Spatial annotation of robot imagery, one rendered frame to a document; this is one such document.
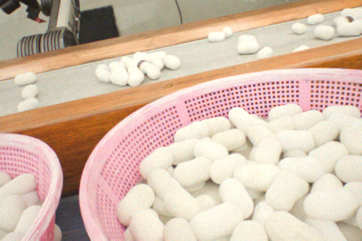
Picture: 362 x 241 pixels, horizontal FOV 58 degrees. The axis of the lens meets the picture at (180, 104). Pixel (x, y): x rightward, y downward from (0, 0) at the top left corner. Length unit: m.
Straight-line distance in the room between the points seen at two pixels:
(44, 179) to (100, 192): 0.07
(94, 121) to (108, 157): 0.10
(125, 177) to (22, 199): 0.08
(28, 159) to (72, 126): 0.06
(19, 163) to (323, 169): 0.25
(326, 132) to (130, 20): 2.35
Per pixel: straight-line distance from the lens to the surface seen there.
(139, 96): 0.35
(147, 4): 2.58
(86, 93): 0.49
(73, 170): 0.37
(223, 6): 2.74
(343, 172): 0.24
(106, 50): 0.70
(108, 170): 0.25
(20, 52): 0.90
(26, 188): 0.30
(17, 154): 0.32
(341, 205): 0.22
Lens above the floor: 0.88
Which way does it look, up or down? 22 degrees down
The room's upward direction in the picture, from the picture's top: 10 degrees counter-clockwise
